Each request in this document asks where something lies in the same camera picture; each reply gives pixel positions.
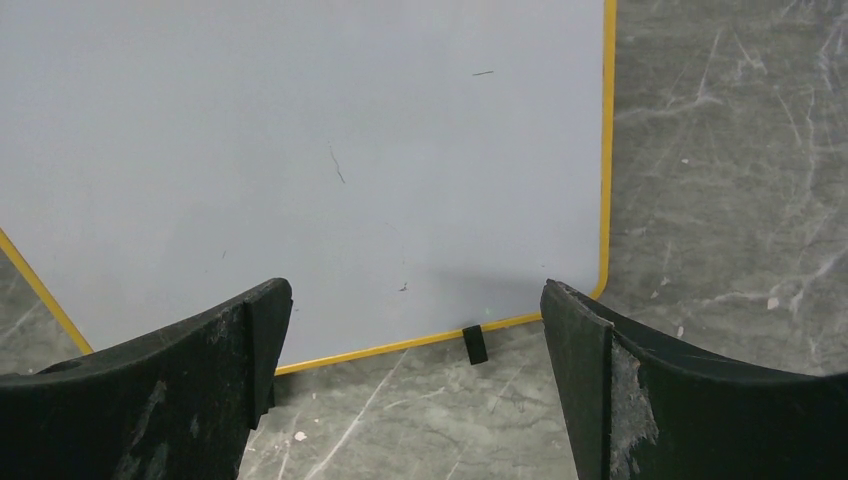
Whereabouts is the black whiteboard foot clip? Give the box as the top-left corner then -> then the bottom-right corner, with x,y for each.
462,325 -> 489,365

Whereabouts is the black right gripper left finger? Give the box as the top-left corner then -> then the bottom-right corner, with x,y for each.
1,278 -> 293,479

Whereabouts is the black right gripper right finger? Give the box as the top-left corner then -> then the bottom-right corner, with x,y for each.
540,280 -> 847,479

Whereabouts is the yellow-framed whiteboard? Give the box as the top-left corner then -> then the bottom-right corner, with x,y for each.
1,1 -> 617,373

